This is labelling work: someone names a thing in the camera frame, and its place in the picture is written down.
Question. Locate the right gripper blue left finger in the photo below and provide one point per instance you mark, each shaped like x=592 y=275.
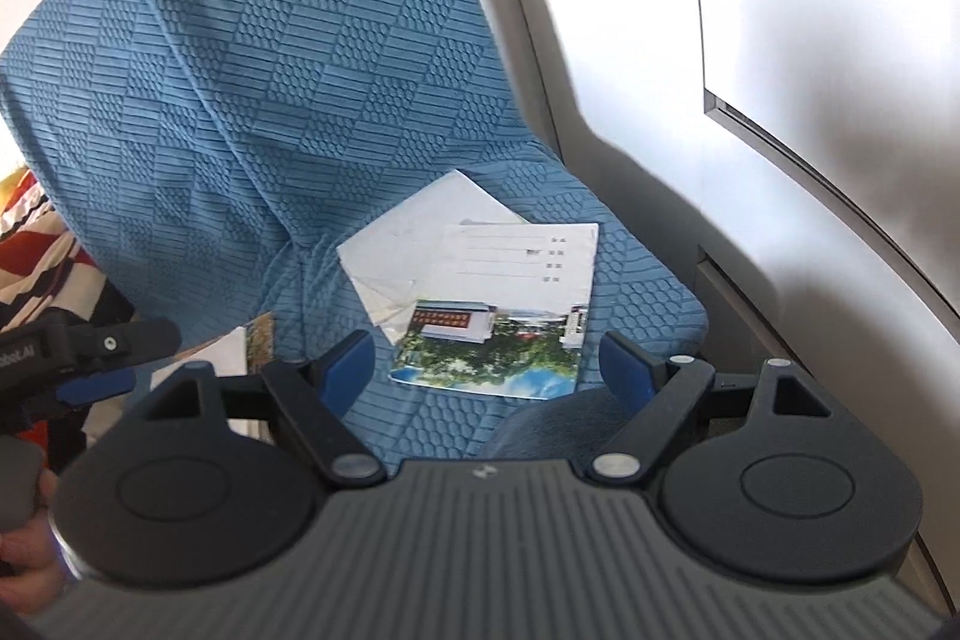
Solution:
x=310 y=401

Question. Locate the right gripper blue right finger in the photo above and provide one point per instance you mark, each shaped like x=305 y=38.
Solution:
x=661 y=398

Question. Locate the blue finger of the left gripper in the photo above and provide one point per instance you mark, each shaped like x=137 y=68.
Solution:
x=120 y=346
x=84 y=391

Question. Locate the white envelope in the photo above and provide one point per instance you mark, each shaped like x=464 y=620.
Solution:
x=229 y=356

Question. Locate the landscape photo brochure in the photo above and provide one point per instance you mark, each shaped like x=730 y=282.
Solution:
x=259 y=342
x=503 y=313

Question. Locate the person's left hand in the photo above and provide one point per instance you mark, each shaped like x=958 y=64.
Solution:
x=39 y=573

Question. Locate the striped red black white blanket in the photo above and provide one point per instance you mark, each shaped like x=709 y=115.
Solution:
x=46 y=270

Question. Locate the white sheet of paper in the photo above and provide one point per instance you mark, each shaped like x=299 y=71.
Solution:
x=390 y=260

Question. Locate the blue textured sofa cover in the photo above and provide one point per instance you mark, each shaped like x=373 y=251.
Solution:
x=213 y=154

